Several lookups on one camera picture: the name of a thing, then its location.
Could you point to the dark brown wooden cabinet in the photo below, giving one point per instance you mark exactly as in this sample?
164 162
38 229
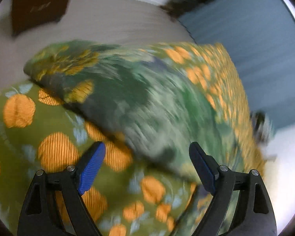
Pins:
26 14

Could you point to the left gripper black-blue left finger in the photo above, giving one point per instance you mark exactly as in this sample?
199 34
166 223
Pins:
40 214

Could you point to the green landscape print padded jacket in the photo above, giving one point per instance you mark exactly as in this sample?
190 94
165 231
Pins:
158 98

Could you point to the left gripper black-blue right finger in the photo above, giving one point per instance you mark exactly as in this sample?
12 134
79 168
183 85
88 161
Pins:
254 213

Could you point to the blue pleated curtain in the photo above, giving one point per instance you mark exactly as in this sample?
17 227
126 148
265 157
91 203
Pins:
259 36

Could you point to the green orange leaf pattern quilt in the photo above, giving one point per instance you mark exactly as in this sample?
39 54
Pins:
130 195

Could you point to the pile of clothes by wall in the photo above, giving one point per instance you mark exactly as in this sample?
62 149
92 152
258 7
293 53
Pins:
263 128

